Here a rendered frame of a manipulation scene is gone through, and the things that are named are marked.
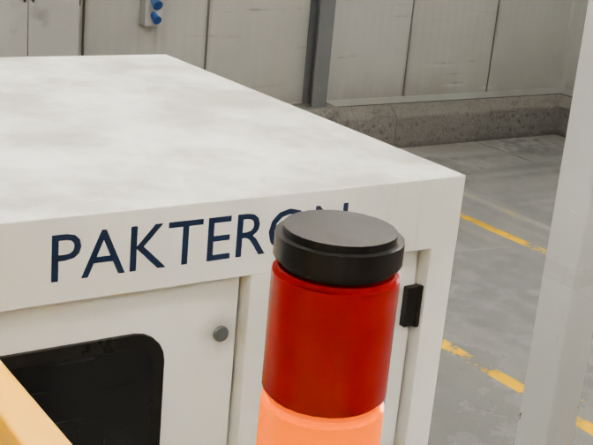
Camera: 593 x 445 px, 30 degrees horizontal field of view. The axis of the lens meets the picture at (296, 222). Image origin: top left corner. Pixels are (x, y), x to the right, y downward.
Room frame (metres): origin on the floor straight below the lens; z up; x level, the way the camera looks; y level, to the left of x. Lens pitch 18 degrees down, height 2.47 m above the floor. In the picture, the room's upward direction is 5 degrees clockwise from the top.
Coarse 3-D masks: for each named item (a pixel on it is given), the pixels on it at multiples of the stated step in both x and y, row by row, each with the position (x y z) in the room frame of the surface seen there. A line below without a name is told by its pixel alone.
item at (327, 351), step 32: (288, 288) 0.38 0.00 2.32; (320, 288) 0.38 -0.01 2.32; (352, 288) 0.38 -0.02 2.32; (384, 288) 0.39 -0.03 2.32; (288, 320) 0.38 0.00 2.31; (320, 320) 0.38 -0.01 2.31; (352, 320) 0.38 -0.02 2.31; (384, 320) 0.39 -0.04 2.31; (288, 352) 0.38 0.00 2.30; (320, 352) 0.38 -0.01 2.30; (352, 352) 0.38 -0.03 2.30; (384, 352) 0.39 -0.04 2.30; (288, 384) 0.38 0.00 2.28; (320, 384) 0.38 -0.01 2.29; (352, 384) 0.38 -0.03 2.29; (384, 384) 0.39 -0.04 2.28; (320, 416) 0.38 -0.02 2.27; (352, 416) 0.38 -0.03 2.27
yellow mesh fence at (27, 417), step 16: (0, 368) 0.73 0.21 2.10; (0, 384) 0.71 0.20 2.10; (16, 384) 0.71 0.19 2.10; (0, 400) 0.69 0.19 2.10; (16, 400) 0.69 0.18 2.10; (32, 400) 0.69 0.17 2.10; (0, 416) 0.67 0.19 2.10; (16, 416) 0.67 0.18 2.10; (32, 416) 0.67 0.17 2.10; (48, 416) 0.67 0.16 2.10; (0, 432) 0.67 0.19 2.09; (16, 432) 0.65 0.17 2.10; (32, 432) 0.65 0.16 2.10; (48, 432) 0.65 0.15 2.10
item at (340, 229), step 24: (288, 216) 0.41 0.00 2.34; (312, 216) 0.41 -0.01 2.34; (336, 216) 0.41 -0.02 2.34; (360, 216) 0.42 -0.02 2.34; (288, 240) 0.39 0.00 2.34; (312, 240) 0.38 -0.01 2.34; (336, 240) 0.38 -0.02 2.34; (360, 240) 0.39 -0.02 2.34; (384, 240) 0.39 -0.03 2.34; (288, 264) 0.38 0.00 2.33; (312, 264) 0.38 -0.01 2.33; (336, 264) 0.38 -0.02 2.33; (360, 264) 0.38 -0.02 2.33; (384, 264) 0.38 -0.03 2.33
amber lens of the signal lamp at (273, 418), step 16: (272, 400) 0.39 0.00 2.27; (272, 416) 0.39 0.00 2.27; (288, 416) 0.38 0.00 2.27; (304, 416) 0.38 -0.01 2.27; (368, 416) 0.39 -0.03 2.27; (272, 432) 0.38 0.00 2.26; (288, 432) 0.38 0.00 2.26; (304, 432) 0.38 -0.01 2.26; (320, 432) 0.38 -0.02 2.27; (336, 432) 0.38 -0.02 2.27; (352, 432) 0.38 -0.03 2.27; (368, 432) 0.38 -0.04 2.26
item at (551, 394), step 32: (576, 96) 2.90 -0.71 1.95; (576, 128) 2.89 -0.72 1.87; (576, 160) 2.87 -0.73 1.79; (576, 192) 2.86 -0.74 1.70; (576, 224) 2.84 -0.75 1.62; (576, 256) 2.83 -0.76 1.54; (544, 288) 2.90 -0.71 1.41; (576, 288) 2.83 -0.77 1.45; (544, 320) 2.88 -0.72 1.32; (576, 320) 2.84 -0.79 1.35; (544, 352) 2.87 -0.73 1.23; (576, 352) 2.85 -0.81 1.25; (544, 384) 2.85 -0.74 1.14; (576, 384) 2.87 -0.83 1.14; (544, 416) 2.84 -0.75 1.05; (576, 416) 2.88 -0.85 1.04
